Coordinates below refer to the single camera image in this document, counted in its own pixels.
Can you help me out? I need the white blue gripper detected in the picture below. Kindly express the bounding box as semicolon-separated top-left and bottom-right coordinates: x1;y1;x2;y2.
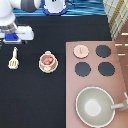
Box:
3;33;21;44

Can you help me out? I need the cream slotted spatula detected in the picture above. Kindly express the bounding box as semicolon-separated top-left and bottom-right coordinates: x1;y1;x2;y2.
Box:
8;48;19;69

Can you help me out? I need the pink small pot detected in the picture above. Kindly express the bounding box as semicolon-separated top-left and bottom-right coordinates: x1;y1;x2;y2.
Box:
39;51;56;72

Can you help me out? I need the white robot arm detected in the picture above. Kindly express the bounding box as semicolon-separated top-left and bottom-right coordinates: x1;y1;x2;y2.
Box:
0;0;67;44

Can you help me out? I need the cream round plate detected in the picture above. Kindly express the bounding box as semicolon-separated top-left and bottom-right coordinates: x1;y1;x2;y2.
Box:
39;57;58;73

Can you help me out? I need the black table mat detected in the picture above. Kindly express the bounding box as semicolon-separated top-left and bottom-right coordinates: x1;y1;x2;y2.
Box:
0;16;110;128

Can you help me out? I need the pink stove board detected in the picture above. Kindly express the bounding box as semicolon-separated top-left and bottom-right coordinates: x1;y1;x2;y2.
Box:
66;41;128;128

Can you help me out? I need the wooden shelf rack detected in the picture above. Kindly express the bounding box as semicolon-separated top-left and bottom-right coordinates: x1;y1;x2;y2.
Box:
103;0;128;43

